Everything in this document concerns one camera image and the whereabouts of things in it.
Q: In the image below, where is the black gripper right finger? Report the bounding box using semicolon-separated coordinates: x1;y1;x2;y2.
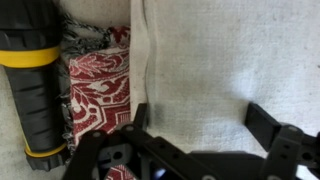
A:
244;101;320;180

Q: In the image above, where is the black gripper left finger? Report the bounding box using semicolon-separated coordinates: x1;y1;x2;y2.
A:
62;102;219;180

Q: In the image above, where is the cream throw pillow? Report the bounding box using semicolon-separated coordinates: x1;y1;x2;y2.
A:
129;0;320;180

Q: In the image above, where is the black and yellow torch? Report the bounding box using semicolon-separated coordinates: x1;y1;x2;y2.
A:
0;0;70;173

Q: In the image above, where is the red patterned fringed cloth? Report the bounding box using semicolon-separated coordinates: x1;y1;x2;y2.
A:
59;13;134;180

